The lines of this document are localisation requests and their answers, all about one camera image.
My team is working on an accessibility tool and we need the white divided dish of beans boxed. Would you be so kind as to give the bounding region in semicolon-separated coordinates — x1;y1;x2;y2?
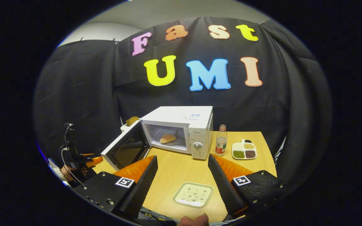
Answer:
232;139;258;160

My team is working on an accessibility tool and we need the white microwave oven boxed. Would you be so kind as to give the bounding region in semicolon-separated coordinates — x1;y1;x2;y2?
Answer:
101;106;214;171

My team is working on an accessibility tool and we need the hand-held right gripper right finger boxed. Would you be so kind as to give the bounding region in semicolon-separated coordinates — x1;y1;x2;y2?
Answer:
207;153;286;217

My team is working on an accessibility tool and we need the thin white cable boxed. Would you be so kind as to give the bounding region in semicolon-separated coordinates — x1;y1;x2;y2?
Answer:
61;124;84;186

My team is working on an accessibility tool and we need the black backdrop cloth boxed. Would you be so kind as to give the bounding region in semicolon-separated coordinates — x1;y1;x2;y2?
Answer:
33;16;332;189

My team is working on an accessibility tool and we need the cream square patterned plate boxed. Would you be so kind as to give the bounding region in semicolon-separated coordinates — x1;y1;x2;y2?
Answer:
173;182;214;208

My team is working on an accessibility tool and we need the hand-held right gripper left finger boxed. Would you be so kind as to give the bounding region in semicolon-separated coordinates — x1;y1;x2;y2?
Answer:
74;155;159;219

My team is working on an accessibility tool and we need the clear bottle with red label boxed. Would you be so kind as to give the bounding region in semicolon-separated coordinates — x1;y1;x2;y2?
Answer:
215;124;228;157

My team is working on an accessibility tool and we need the orange sugared bread bun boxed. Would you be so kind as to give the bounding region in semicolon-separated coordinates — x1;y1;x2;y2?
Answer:
159;134;177;144

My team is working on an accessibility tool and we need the bundle of dark cables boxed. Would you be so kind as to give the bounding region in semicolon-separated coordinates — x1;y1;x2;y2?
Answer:
137;209;181;224

